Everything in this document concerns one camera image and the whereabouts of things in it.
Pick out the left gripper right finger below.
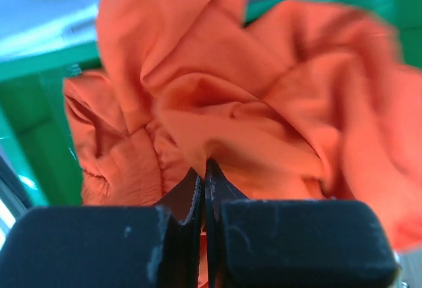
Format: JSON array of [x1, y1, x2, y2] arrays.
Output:
[[204, 160, 398, 287]]

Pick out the green plastic tray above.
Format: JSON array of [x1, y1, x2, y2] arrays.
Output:
[[1, 0, 421, 207]]

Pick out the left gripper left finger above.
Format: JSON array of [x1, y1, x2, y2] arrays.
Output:
[[1, 170, 202, 287]]

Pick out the orange shorts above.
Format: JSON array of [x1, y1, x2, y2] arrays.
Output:
[[62, 0, 422, 288]]

